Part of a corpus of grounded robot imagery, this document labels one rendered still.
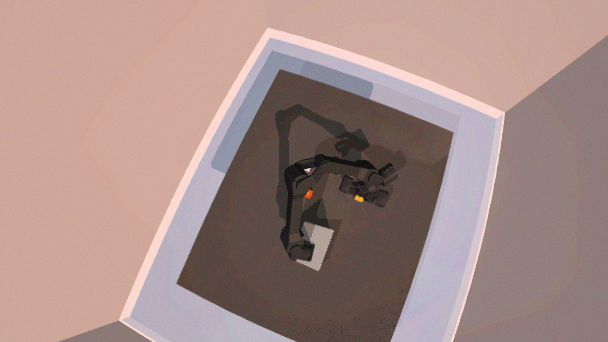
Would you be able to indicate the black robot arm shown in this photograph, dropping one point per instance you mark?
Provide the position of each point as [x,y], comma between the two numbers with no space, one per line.
[298,184]

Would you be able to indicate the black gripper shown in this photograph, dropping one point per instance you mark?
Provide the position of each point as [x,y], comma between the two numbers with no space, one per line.
[350,187]

